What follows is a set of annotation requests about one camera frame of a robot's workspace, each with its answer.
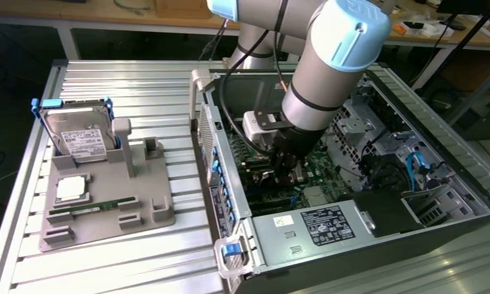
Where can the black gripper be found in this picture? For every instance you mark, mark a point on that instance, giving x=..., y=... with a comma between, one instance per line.
x=299, y=144

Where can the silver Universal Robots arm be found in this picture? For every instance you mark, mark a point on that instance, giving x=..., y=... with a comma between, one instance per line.
x=331, y=76

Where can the dark RAM stick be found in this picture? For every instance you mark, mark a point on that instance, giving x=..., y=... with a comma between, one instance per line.
x=259, y=168

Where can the green motherboard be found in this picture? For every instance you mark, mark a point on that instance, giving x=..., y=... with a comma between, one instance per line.
x=331, y=177

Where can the silver chipset heatsink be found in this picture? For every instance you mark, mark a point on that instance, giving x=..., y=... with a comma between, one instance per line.
x=316, y=197

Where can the long black expansion slot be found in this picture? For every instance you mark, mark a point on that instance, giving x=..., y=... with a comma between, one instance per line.
x=272, y=209

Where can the black plastic shroud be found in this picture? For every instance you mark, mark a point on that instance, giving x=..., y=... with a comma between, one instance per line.
x=384, y=214

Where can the grey power supply unit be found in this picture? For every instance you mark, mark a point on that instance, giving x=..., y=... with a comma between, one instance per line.
x=286, y=245

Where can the grey disk bay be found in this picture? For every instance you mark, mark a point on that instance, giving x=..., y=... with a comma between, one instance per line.
x=434, y=211

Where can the black open PC case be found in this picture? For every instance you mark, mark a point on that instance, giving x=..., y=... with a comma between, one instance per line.
x=412, y=245

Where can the orange white small box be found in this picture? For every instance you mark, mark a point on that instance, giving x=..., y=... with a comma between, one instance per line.
x=400, y=29

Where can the black box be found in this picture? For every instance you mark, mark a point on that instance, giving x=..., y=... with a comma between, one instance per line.
x=483, y=122

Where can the grey parts rack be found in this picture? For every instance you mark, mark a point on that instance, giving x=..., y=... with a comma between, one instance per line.
x=106, y=190

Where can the hard disk in blue caddy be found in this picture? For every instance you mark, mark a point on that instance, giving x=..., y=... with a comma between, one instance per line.
x=82, y=137

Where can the green RAM stick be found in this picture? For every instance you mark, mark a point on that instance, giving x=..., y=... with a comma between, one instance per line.
x=94, y=206

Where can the silver CPU chip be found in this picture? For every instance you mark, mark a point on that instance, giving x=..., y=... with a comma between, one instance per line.
x=71, y=188

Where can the black monitor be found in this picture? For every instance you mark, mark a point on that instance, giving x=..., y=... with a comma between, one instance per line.
x=466, y=6

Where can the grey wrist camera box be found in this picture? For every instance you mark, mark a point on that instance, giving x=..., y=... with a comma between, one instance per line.
x=254, y=131

